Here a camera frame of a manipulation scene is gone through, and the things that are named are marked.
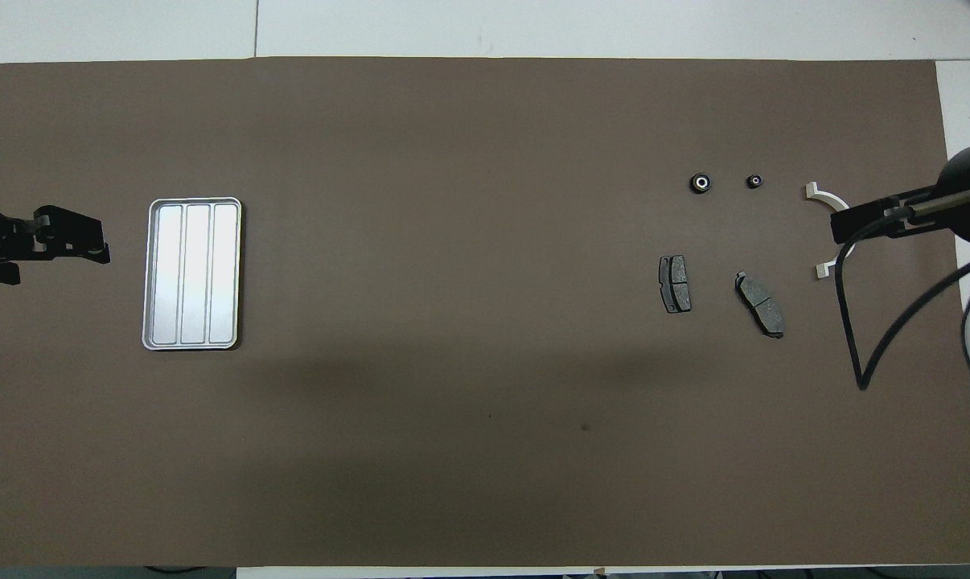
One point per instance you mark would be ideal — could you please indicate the small black bearing gear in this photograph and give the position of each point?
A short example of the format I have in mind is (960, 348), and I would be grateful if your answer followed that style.
(754, 181)

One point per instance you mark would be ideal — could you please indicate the brown table mat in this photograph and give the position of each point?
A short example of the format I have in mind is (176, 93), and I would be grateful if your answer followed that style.
(485, 161)

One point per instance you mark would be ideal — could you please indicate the large black bearing gear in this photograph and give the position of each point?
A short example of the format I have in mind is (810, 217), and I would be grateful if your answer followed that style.
(700, 182)

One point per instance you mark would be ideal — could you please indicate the white semicircular plastic bracket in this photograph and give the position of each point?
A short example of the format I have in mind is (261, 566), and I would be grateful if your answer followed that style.
(819, 194)

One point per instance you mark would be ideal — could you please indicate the curved grey brake pad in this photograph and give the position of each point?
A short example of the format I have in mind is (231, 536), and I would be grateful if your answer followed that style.
(759, 304)

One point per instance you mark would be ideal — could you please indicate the silver metal tray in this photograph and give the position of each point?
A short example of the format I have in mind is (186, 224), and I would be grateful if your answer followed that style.
(195, 273)

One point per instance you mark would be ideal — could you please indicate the rectangular grey brake pad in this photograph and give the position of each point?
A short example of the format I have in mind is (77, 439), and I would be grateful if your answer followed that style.
(675, 284)

